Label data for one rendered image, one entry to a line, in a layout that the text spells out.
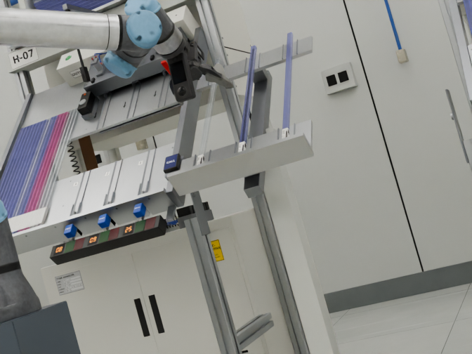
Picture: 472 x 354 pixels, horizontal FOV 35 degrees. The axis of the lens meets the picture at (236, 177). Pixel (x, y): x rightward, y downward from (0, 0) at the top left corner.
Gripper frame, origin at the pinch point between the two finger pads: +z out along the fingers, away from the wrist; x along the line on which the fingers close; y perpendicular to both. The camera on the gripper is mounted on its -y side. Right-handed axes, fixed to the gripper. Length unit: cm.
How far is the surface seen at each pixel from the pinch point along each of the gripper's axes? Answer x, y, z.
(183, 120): 12.0, 3.5, 8.7
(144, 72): 27.7, 30.9, 12.1
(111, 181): 34.0, -10.4, 7.8
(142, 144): 109, 119, 140
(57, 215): 51, -17, 7
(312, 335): -10, -54, 37
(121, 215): 29.6, -22.9, 7.4
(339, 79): -2, 118, 139
